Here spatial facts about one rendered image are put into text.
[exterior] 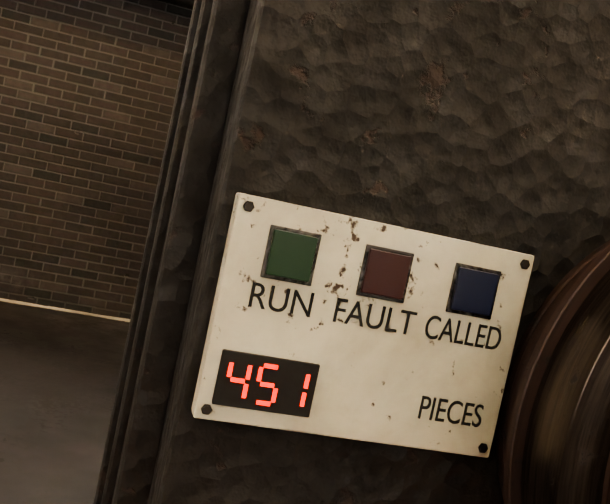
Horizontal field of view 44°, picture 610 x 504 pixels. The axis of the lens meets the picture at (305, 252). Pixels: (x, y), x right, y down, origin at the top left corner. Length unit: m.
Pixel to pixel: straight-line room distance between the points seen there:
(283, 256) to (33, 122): 6.05
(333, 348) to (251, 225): 0.12
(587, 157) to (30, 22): 6.17
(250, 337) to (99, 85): 6.04
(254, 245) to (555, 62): 0.31
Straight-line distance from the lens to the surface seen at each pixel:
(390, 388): 0.64
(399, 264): 0.61
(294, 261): 0.59
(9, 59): 6.67
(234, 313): 0.59
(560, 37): 0.71
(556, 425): 0.59
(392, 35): 0.64
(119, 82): 6.59
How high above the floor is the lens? 1.24
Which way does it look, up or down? 3 degrees down
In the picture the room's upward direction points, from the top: 12 degrees clockwise
